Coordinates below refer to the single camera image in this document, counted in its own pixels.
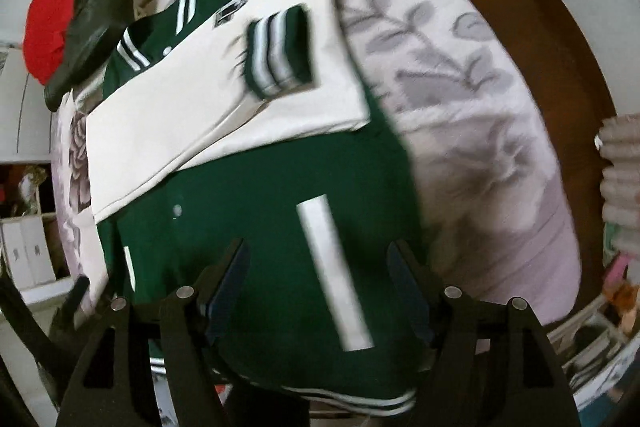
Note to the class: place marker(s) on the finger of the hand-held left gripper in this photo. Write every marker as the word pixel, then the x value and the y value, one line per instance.
pixel 75 302

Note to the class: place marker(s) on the floral blanket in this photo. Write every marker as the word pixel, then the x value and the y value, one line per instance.
pixel 450 82

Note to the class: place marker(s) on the pink floral curtain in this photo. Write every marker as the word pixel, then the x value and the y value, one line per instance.
pixel 622 167

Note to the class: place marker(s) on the green and white jacket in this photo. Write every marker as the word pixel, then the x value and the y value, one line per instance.
pixel 250 207

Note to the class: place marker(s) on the white wardrobe drawer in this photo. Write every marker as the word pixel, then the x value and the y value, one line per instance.
pixel 37 252
pixel 12 257

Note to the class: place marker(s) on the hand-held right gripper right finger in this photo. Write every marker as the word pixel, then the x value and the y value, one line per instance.
pixel 410 292

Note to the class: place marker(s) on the white wardrobe sliding door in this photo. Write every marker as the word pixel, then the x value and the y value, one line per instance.
pixel 32 107

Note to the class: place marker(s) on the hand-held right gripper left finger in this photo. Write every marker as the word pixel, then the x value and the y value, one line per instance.
pixel 227 289

